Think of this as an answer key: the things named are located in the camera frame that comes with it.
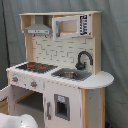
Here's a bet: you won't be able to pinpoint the red stove knob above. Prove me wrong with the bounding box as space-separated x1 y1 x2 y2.
12 77 18 82
30 81 37 87

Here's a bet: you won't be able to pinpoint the white oven door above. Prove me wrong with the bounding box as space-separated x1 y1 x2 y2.
0 86 14 115

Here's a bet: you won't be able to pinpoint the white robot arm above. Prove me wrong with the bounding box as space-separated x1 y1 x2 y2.
0 113 38 128

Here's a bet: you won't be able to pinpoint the grey toy sink basin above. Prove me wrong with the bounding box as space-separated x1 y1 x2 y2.
52 68 92 81

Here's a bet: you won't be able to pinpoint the black toy faucet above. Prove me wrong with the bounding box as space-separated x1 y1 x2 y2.
75 51 93 70

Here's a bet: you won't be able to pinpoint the black stovetop red burners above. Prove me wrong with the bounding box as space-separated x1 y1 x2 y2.
18 62 55 73

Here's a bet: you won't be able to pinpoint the white fridge cabinet door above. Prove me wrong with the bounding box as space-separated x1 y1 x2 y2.
44 81 82 128

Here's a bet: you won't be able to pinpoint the grey range hood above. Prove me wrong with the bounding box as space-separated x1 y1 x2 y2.
24 15 52 34

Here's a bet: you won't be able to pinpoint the white microwave cabinet door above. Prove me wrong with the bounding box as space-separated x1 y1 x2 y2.
52 14 91 40

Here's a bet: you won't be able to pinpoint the wooden toy kitchen frame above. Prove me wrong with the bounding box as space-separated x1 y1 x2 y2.
7 11 114 128

